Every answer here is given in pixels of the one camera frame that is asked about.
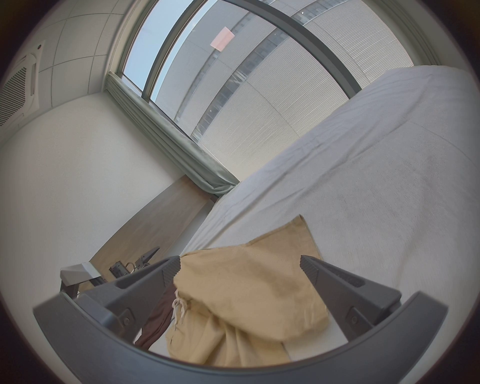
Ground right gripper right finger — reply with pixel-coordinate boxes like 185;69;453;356
300;255;403;341

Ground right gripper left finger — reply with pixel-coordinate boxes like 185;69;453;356
77;256;182;341

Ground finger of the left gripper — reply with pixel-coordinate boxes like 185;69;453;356
135;246;160;268

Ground tan shorts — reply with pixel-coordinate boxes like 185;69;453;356
165;214;331;367

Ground brown shorts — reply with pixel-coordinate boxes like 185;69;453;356
134;281;177;349

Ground grey-green curtain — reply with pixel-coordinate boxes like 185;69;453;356
105;73;241;196

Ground window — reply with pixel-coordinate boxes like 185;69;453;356
107;0;449;184

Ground white ceiling air conditioner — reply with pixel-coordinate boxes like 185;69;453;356
0;40;46;128

